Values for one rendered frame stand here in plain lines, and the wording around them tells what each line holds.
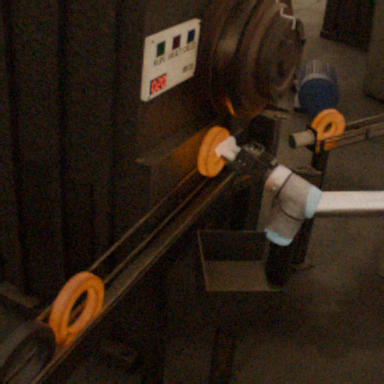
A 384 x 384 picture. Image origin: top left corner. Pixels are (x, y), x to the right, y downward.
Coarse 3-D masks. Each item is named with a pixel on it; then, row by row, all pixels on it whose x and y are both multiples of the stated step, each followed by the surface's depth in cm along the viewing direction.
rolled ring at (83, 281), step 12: (84, 276) 138; (96, 276) 142; (72, 288) 134; (84, 288) 137; (96, 288) 143; (60, 300) 132; (72, 300) 133; (96, 300) 145; (60, 312) 131; (84, 312) 146; (96, 312) 146; (60, 324) 131; (84, 324) 144; (60, 336) 133; (72, 336) 138
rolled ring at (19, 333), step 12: (24, 324) 124; (36, 324) 125; (12, 336) 121; (24, 336) 121; (36, 336) 125; (48, 336) 129; (0, 348) 119; (12, 348) 119; (36, 348) 132; (48, 348) 131; (0, 360) 118; (12, 360) 120; (36, 360) 132; (48, 360) 133; (0, 372) 117; (24, 372) 131; (36, 372) 130
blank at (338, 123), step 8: (328, 112) 240; (336, 112) 241; (320, 120) 239; (328, 120) 241; (336, 120) 243; (344, 120) 246; (320, 128) 241; (336, 128) 246; (320, 136) 243; (328, 136) 246; (328, 144) 248
